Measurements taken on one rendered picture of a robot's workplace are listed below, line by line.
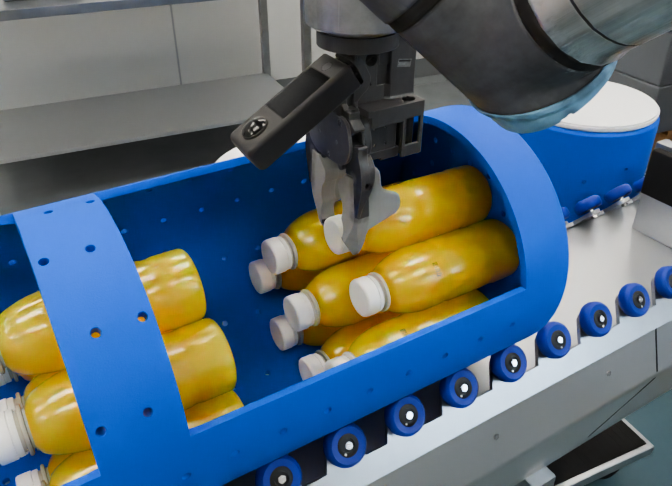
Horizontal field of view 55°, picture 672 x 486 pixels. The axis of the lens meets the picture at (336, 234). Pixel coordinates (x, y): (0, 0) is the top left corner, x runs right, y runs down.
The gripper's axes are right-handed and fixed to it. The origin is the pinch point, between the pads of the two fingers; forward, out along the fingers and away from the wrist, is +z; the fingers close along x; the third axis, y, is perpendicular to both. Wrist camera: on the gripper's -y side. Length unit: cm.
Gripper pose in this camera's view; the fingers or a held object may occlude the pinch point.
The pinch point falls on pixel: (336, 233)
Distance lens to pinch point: 64.4
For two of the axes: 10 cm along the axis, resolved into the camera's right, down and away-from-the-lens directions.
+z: 0.0, 8.5, 5.3
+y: 8.5, -2.8, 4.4
